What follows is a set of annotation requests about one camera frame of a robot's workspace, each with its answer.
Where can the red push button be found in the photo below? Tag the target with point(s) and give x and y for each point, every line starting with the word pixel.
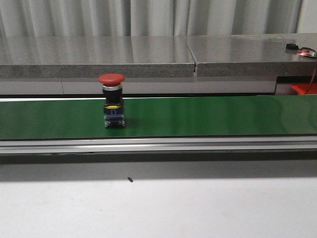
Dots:
pixel 114 103

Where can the grey stone countertop left slab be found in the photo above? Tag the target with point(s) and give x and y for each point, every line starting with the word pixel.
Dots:
pixel 90 57

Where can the grey stone countertop slab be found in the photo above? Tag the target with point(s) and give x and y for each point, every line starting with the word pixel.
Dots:
pixel 251 55
pixel 90 57

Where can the grey stone countertop right slab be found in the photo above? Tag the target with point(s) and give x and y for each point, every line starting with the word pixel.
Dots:
pixel 251 55

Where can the green conveyor belt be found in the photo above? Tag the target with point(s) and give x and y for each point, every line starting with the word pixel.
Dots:
pixel 73 126

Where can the red plastic tray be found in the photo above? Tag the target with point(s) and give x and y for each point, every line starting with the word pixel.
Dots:
pixel 305 88

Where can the small sensor circuit board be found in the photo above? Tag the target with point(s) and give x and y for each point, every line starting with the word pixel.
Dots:
pixel 303 51

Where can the white pleated curtain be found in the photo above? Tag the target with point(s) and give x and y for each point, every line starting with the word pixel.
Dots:
pixel 40 18

